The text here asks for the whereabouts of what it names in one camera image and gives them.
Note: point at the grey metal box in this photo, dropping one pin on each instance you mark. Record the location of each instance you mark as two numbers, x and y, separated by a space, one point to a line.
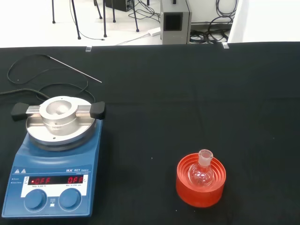
174 35

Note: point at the pale board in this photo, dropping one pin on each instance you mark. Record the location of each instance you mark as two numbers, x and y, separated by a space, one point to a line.
264 21

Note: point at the black tripod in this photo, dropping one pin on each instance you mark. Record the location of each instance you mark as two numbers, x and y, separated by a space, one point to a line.
75 16
105 23

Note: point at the black case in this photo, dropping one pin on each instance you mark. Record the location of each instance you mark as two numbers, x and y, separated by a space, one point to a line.
119 4

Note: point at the black bench cloth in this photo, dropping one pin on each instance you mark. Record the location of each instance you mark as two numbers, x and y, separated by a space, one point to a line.
152 105

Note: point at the clear cloth clip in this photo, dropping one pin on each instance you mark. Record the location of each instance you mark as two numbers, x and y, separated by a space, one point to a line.
224 45
88 49

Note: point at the white power strip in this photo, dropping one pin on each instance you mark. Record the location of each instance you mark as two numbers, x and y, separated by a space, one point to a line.
154 31

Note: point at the blue-base heater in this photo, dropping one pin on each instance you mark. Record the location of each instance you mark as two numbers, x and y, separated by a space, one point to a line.
58 162

